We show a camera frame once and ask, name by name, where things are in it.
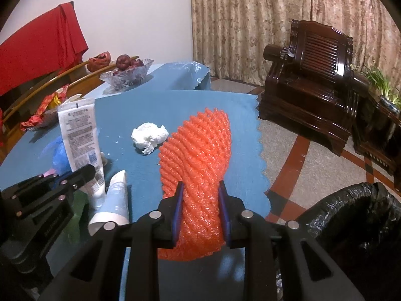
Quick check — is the orange foam fruit net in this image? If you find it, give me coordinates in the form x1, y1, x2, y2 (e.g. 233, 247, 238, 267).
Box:
157, 107, 233, 261

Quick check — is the dark wooden armchair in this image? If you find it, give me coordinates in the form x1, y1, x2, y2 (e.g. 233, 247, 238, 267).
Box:
257, 19, 370, 157

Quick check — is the beige patterned curtain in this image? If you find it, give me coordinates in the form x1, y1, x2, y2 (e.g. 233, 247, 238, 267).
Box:
190, 0, 398, 87

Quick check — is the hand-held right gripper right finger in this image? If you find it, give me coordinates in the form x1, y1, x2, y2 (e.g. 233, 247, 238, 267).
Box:
218, 180, 365, 301

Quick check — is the clear plastic sheet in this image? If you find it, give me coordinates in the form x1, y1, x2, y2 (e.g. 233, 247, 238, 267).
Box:
175, 62, 211, 90

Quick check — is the red cloth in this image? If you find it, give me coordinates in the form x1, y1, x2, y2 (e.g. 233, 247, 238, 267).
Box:
0, 3, 89, 96

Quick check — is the dark wooden side table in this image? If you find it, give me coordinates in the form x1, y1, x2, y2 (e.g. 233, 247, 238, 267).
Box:
352, 78, 401, 192

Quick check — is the light blue white tube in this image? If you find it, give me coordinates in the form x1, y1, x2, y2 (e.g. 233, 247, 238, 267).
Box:
88, 170, 130, 236

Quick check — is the white printed tube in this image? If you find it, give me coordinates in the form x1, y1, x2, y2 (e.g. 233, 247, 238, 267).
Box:
57, 98, 107, 209

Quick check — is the glass bowl with red packets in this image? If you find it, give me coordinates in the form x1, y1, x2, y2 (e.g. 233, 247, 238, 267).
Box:
20, 85, 69, 131

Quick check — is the red knotted plastic bag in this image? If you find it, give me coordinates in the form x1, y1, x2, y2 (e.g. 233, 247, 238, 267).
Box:
87, 50, 112, 72

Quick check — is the green potted plant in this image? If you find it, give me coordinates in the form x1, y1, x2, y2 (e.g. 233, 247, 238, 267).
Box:
351, 64, 401, 113

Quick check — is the glass fruit bowl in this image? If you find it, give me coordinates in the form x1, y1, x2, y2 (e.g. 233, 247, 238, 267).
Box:
99, 58, 155, 87

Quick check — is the wooden bench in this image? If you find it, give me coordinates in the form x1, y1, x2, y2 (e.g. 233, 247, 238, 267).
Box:
0, 56, 140, 151

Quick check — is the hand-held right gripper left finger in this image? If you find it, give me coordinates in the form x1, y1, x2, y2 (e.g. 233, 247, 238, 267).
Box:
38, 180, 185, 301

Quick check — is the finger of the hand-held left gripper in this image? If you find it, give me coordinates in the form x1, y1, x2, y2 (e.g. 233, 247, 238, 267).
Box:
9, 192, 74, 223
2, 164, 96, 195

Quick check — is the black trash bag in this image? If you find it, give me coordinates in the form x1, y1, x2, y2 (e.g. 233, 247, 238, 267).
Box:
276, 182, 401, 301

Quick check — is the blue tablecloth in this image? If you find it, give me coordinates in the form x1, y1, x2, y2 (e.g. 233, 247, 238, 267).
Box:
0, 62, 272, 301

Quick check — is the blue crumpled plastic bag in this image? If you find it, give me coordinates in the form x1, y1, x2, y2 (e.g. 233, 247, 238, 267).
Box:
52, 136, 73, 174

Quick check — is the white tissue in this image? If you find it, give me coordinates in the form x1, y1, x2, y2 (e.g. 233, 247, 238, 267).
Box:
131, 123, 170, 155

